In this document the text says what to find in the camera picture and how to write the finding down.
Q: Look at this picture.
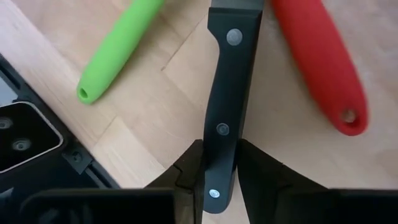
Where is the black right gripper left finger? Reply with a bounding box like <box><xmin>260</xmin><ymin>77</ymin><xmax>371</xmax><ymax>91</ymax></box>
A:
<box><xmin>144</xmin><ymin>139</ymin><xmax>206</xmax><ymax>224</ymax></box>

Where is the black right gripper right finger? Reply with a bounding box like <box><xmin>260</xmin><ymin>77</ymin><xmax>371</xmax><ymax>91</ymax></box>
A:
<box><xmin>236</xmin><ymin>138</ymin><xmax>328</xmax><ymax>224</ymax></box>

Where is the green silicone spatula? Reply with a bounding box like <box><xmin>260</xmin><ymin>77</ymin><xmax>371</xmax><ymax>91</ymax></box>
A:
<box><xmin>76</xmin><ymin>0</ymin><xmax>165</xmax><ymax>105</ymax></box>

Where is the red silicone spoon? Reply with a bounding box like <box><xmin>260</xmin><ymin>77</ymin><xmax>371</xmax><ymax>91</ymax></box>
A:
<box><xmin>269</xmin><ymin>0</ymin><xmax>369</xmax><ymax>137</ymax></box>

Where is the black aluminium frame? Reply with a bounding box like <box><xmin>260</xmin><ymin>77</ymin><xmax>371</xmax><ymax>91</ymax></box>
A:
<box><xmin>0</xmin><ymin>54</ymin><xmax>121</xmax><ymax>190</ymax></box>

